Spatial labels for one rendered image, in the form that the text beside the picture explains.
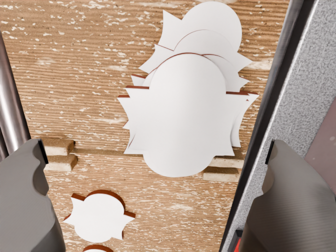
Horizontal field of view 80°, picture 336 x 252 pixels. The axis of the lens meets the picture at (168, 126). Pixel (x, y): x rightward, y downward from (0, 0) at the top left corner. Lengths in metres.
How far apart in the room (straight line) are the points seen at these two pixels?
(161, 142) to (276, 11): 0.20
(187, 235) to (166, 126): 0.31
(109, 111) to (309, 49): 0.29
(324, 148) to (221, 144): 1.57
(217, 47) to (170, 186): 0.24
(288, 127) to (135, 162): 0.26
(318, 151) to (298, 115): 1.40
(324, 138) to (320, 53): 1.40
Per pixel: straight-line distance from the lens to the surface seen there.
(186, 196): 0.40
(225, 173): 0.34
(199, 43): 0.25
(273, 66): 0.33
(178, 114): 0.21
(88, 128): 0.34
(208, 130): 0.23
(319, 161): 1.84
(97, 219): 0.45
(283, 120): 0.37
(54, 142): 0.36
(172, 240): 0.50
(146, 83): 0.22
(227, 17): 0.27
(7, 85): 0.40
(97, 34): 0.29
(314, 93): 0.37
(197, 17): 0.27
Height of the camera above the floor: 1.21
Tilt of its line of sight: 63 degrees down
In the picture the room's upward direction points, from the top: 176 degrees counter-clockwise
